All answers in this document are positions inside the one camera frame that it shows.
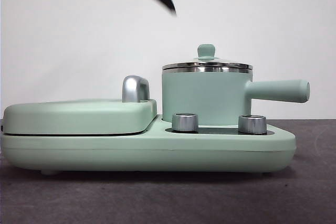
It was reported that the mint green breakfast maker base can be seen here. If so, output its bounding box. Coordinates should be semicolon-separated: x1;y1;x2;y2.
1;115;297;175

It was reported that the silver grill cover handle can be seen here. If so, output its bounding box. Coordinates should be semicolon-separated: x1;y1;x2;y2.
122;75;151;103

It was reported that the mint green grill cover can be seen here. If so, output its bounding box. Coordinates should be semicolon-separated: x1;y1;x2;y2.
3;98;160;133

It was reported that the silver control knob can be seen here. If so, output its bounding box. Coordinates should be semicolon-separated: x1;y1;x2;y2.
172;113;200;132
238;114;266;134

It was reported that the glass pot lid green knob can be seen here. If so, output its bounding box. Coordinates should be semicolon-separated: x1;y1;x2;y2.
161;44;253;72

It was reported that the mint green pot with handle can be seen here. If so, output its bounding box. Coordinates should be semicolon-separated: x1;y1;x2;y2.
161;66;311;126

